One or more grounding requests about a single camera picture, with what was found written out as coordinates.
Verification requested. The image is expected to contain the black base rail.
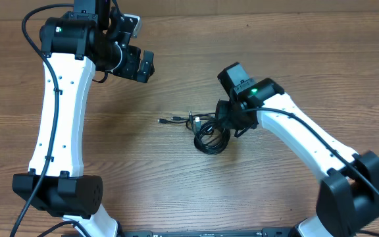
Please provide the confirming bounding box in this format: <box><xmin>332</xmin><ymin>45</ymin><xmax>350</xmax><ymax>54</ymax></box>
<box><xmin>122</xmin><ymin>227</ymin><xmax>300</xmax><ymax>237</ymax></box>

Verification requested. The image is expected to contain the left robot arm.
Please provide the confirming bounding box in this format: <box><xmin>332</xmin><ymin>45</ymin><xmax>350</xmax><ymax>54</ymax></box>
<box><xmin>12</xmin><ymin>1</ymin><xmax>155</xmax><ymax>236</ymax></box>

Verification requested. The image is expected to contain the black USB-A cable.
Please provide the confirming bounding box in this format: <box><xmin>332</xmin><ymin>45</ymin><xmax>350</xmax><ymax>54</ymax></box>
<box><xmin>192</xmin><ymin>113</ymin><xmax>232</xmax><ymax>155</ymax></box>

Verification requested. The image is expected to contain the black short cable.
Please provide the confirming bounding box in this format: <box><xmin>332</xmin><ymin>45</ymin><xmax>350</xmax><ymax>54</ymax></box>
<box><xmin>158</xmin><ymin>115</ymin><xmax>190</xmax><ymax>125</ymax></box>

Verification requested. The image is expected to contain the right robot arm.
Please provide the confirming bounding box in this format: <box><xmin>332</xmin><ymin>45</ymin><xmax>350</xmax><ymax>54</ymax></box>
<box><xmin>216</xmin><ymin>63</ymin><xmax>379</xmax><ymax>236</ymax></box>

